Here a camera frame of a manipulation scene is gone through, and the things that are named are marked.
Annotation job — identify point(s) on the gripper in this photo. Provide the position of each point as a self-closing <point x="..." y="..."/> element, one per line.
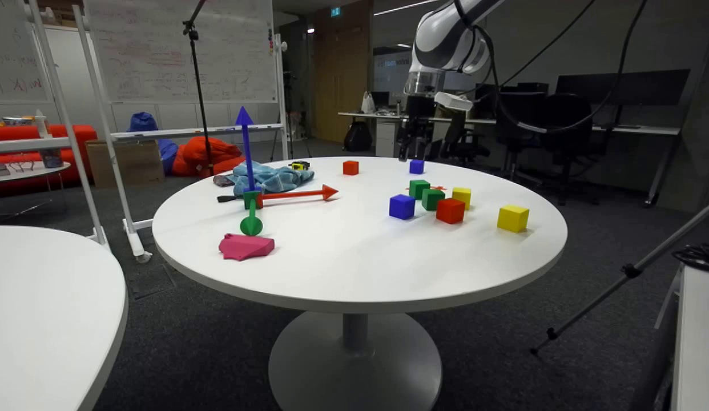
<point x="418" y="113"/>

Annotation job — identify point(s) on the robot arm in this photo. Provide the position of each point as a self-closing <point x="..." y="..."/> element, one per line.
<point x="443" y="40"/>

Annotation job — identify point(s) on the small blue cube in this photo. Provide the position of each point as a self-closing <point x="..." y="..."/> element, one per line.
<point x="417" y="166"/>

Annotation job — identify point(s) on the green cube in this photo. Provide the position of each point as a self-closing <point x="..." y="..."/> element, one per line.
<point x="418" y="189"/>
<point x="432" y="200"/>

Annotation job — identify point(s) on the black backpack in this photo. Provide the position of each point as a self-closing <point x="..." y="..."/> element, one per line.
<point x="357" y="137"/>

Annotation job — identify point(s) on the large blue cube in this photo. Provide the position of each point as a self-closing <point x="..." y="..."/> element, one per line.
<point x="402" y="207"/>

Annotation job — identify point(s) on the white bag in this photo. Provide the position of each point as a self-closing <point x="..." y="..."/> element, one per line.
<point x="367" y="104"/>

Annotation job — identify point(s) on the small red cube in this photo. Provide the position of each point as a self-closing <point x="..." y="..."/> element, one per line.
<point x="350" y="168"/>

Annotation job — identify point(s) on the yellow cube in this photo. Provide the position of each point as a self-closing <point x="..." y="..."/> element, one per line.
<point x="512" y="219"/>
<point x="462" y="197"/>

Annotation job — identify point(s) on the large red cube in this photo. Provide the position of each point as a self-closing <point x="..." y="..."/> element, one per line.
<point x="450" y="211"/>

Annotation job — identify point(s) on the wooden door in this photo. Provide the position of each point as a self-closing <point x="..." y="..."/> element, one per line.
<point x="342" y="74"/>

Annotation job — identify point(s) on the yellow and black tape measure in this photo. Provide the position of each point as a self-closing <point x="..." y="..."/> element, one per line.
<point x="299" y="165"/>

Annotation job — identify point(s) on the row of office chairs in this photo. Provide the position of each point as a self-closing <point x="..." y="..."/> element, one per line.
<point x="540" y="128"/>

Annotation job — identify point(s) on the light blue cloth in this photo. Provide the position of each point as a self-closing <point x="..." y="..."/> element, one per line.
<point x="272" y="178"/>

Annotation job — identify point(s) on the coordinate axes arrow model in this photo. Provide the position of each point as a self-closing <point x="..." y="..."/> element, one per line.
<point x="252" y="198"/>

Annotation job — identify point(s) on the black marker pen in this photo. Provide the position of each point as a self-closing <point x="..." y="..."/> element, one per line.
<point x="229" y="198"/>

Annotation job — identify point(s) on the small dark pouch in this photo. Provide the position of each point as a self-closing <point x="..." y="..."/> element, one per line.
<point x="222" y="181"/>

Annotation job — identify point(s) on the pink angular plastic piece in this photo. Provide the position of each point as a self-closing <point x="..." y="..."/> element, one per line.
<point x="246" y="246"/>

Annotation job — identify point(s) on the orange beanbag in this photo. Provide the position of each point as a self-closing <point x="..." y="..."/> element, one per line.
<point x="203" y="155"/>

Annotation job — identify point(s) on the row of monitors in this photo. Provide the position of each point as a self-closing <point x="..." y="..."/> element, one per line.
<point x="623" y="87"/>

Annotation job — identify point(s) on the long office desk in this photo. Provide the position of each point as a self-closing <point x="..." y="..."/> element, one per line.
<point x="634" y="129"/>

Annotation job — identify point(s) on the black pole stand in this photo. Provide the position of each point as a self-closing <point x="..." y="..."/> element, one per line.
<point x="199" y="91"/>

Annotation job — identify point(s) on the large whiteboard on wheels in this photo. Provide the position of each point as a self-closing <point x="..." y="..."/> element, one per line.
<point x="183" y="54"/>

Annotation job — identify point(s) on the blue beanbag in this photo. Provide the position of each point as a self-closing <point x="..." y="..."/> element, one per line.
<point x="154" y="137"/>

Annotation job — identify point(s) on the cardboard box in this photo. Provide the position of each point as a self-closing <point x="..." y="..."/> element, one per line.
<point x="129" y="164"/>

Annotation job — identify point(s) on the white cabinet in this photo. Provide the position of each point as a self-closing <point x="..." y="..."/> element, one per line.
<point x="694" y="337"/>

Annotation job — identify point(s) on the red sofa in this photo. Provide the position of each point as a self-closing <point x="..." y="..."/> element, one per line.
<point x="23" y="149"/>

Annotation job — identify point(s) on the small side table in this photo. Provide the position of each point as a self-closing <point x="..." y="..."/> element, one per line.
<point x="23" y="171"/>

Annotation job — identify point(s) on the whiteboard on stand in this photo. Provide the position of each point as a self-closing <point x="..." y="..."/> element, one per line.
<point x="23" y="63"/>

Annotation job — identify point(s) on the round white table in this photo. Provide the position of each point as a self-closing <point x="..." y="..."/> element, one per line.
<point x="40" y="319"/>

